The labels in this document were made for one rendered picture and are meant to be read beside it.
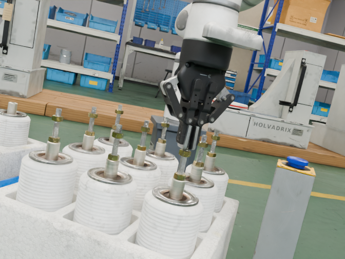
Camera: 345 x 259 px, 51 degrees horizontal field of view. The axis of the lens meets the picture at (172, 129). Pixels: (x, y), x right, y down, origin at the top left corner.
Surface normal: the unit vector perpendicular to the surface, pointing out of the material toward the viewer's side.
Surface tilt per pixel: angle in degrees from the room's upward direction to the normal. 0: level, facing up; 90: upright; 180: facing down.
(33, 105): 90
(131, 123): 90
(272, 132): 90
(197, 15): 84
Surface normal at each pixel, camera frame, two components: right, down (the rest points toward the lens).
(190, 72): 0.44, 0.23
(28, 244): -0.31, 0.08
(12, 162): 0.91, 0.25
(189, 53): -0.65, -0.01
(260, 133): 0.16, 0.18
